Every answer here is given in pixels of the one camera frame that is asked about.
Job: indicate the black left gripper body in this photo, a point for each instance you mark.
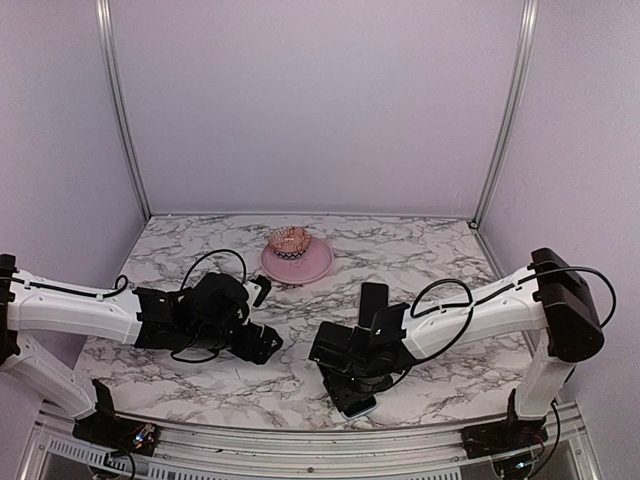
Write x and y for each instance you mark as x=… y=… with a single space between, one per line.
x=246 y=349

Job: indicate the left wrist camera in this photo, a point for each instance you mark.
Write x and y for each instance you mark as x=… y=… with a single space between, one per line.
x=258 y=289

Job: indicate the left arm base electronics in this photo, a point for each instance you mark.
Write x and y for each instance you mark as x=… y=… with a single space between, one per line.
x=105 y=428

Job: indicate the left aluminium frame post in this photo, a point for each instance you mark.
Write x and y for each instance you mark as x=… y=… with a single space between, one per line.
x=109 y=52

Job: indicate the aluminium frame post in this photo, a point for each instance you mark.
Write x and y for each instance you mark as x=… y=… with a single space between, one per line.
x=109 y=52
x=515 y=91

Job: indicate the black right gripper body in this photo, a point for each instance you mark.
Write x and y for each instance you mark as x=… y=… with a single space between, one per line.
x=362 y=386

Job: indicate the pink plate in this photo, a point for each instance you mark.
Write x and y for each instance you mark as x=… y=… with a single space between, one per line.
x=313 y=265

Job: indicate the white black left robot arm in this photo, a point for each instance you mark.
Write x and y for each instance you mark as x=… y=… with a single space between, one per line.
x=213 y=315

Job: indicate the black smartphone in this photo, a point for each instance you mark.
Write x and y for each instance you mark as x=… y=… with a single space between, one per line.
x=373 y=297

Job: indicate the light blue phone case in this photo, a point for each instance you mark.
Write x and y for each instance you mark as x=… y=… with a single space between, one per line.
x=359 y=408

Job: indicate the right aluminium frame post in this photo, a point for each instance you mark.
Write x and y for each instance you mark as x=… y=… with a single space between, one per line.
x=515 y=91

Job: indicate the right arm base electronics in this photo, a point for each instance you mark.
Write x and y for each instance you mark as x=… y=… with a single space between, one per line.
x=503 y=436

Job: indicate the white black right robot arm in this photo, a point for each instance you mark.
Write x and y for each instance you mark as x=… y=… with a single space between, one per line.
x=388 y=341

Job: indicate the aluminium table front rail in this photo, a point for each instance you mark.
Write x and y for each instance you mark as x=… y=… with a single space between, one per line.
x=193 y=451

